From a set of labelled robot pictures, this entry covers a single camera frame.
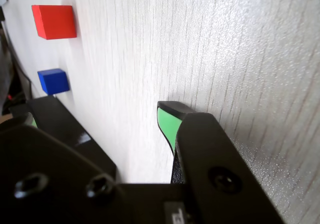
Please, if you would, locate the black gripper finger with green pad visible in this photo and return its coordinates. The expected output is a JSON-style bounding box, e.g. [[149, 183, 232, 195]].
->
[[156, 100, 288, 224], [0, 112, 141, 224]]

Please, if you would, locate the blue cube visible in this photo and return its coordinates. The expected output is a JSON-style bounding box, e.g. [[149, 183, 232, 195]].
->
[[37, 68, 71, 96]]

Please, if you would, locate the red cube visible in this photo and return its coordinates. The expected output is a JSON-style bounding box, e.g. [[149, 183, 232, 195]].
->
[[31, 4, 77, 39]]

